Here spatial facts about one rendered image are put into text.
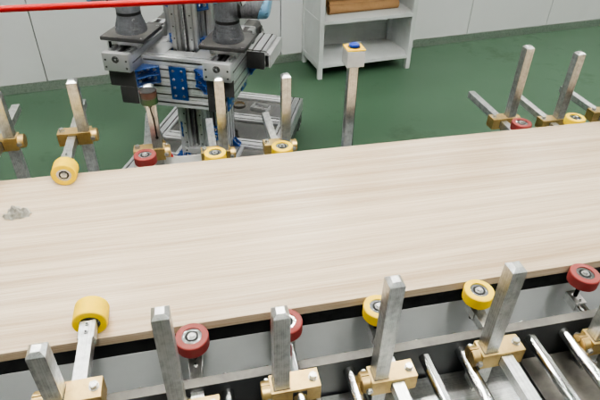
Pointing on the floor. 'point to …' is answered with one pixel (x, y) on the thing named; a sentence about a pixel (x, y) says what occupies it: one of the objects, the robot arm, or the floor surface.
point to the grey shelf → (311, 33)
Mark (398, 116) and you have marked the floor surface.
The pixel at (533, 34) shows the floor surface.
